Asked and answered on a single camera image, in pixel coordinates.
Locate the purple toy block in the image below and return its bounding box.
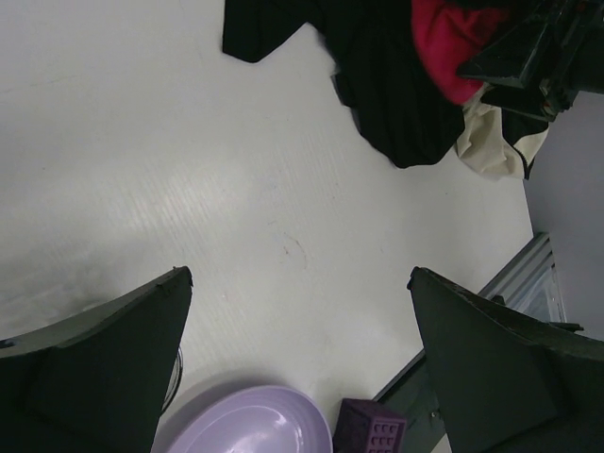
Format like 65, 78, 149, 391
332, 398, 407, 453

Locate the beige cloth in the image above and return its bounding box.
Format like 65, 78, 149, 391
455, 87, 549, 179

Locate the black cloth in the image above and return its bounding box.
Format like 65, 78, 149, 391
221, 0, 553, 170

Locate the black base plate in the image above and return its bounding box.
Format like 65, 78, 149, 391
374, 350, 445, 453

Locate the red cloth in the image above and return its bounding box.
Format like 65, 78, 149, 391
411, 0, 511, 105

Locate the lilac plastic plate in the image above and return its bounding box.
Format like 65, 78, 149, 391
151, 385, 334, 452

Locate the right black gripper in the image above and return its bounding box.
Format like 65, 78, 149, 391
457, 1, 603, 121

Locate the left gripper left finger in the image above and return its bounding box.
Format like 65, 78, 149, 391
1, 266, 193, 452

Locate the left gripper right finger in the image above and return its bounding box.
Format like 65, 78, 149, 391
408, 267, 603, 452

